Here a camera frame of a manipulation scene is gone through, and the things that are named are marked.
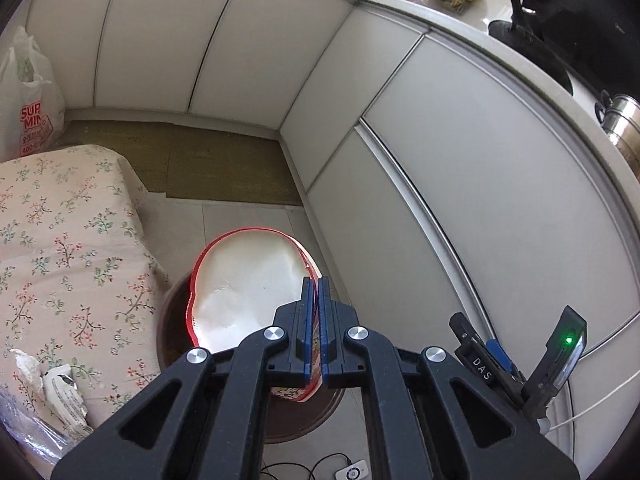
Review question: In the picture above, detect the white plastic shopping bag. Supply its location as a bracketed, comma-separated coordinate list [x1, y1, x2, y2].
[0, 25, 66, 163]

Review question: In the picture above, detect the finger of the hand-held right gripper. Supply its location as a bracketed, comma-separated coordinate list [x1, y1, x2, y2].
[486, 339, 526, 391]
[448, 312, 498, 388]

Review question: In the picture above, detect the floral tablecloth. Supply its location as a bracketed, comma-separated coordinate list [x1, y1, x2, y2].
[0, 144, 173, 456]

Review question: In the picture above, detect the steel pot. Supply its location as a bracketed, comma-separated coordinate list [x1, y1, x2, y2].
[595, 91, 640, 171]

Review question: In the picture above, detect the red white noodle bowl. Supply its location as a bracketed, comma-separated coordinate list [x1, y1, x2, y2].
[186, 227, 321, 405]

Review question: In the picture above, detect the crumpled white tissue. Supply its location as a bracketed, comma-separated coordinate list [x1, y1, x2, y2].
[11, 349, 47, 411]

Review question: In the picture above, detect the white button device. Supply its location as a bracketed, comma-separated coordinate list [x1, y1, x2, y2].
[332, 460, 372, 480]

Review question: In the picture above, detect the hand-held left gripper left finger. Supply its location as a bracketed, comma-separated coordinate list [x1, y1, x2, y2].
[50, 276, 318, 480]

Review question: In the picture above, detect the white cable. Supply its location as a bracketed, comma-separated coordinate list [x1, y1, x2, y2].
[542, 387, 621, 433]

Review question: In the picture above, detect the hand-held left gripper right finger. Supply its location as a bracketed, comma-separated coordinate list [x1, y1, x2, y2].
[318, 276, 581, 480]

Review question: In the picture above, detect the black cable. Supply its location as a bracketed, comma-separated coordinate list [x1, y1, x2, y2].
[260, 452, 351, 480]

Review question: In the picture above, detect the black kitchen appliance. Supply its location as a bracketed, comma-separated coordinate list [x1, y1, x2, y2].
[525, 0, 640, 111]

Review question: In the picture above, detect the silver white wrapper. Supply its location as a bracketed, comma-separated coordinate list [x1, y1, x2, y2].
[41, 364, 95, 438]

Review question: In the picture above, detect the black frying pan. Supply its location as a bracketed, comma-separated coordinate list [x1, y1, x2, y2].
[487, 0, 573, 96]

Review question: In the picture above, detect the row of white cabinet doors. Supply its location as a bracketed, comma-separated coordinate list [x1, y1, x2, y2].
[22, 0, 640, 361]

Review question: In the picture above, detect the clear plastic bag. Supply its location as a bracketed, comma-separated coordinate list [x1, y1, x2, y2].
[0, 390, 76, 461]

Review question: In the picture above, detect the brown plastic bin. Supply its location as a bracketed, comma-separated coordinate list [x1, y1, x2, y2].
[156, 270, 346, 445]

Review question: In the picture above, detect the woven straw mat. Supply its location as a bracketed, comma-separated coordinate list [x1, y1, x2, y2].
[165, 127, 303, 206]
[52, 119, 173, 193]

